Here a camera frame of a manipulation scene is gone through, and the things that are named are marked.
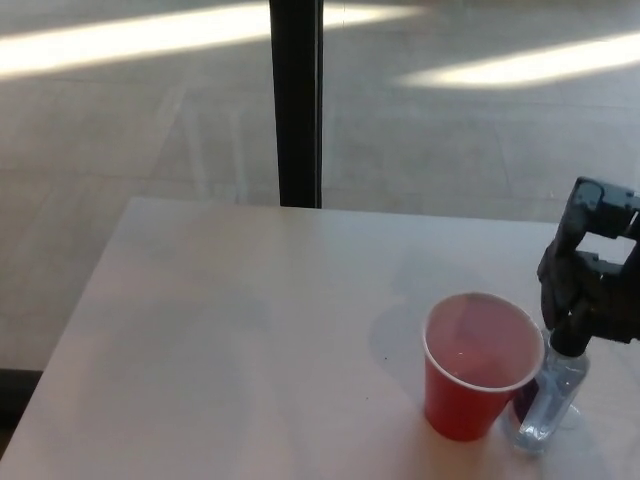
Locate clear soap bottle black pump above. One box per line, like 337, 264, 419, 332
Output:
507, 313, 591, 442

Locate black window frame post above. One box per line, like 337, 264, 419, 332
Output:
268, 0, 325, 209

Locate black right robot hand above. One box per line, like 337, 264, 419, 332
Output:
536, 176, 640, 346

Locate red plastic cup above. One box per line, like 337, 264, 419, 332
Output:
422, 291, 546, 443

